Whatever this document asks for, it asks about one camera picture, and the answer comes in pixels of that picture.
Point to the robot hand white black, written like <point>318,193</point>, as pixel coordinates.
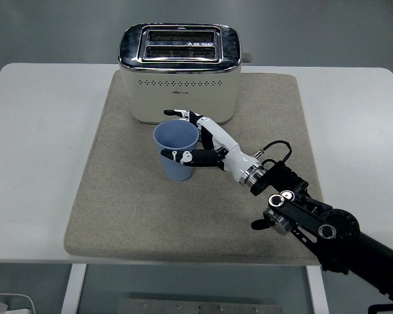
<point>232,153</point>

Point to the blue plastic cup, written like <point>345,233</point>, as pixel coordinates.
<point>175,140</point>

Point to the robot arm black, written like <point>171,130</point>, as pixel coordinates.
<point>330,225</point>

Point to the white chrome toaster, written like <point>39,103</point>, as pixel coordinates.
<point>180,98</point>

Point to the beige felt mat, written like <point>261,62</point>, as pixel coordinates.
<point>134,209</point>

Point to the white table leg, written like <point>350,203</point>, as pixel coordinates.
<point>72,288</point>
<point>316,291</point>

